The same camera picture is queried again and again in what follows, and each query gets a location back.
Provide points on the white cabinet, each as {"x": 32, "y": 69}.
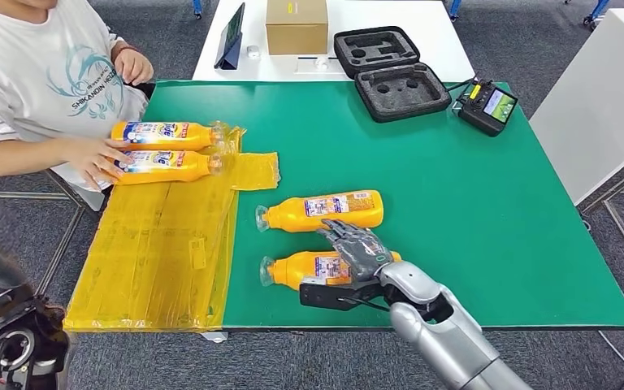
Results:
{"x": 597, "y": 107}

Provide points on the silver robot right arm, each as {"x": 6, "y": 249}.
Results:
{"x": 446, "y": 339}

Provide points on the orange detergent bottle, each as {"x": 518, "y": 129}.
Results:
{"x": 193, "y": 169}
{"x": 193, "y": 137}
{"x": 290, "y": 215}
{"x": 296, "y": 269}

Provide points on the green table mat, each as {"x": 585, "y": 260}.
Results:
{"x": 479, "y": 242}

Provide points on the white table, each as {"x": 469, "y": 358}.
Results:
{"x": 430, "y": 32}

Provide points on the black foam-lined case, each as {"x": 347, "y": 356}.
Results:
{"x": 401, "y": 90}

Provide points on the clear plastic piece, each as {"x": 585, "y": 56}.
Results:
{"x": 307, "y": 65}

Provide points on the yellow taped plastic sheet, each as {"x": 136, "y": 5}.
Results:
{"x": 156, "y": 253}

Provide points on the white earbuds case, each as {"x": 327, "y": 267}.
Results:
{"x": 253, "y": 51}

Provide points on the black remote controller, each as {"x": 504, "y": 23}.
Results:
{"x": 481, "y": 112}

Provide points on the person's left hand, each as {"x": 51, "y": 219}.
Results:
{"x": 134, "y": 67}

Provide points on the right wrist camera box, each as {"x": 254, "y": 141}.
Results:
{"x": 325, "y": 296}

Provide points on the brown cardboard box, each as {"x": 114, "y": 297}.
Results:
{"x": 297, "y": 28}

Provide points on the person's right hand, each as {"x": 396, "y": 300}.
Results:
{"x": 99, "y": 159}

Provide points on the blue wheeled cart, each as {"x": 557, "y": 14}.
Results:
{"x": 594, "y": 11}

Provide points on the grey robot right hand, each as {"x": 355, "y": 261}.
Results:
{"x": 363, "y": 253}

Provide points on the white table foot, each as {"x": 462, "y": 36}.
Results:
{"x": 214, "y": 336}

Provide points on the person's right forearm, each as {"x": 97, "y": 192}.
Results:
{"x": 26, "y": 156}

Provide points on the person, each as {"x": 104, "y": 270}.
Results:
{"x": 37, "y": 81}

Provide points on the dark tablet with stand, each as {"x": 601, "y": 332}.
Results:
{"x": 230, "y": 38}

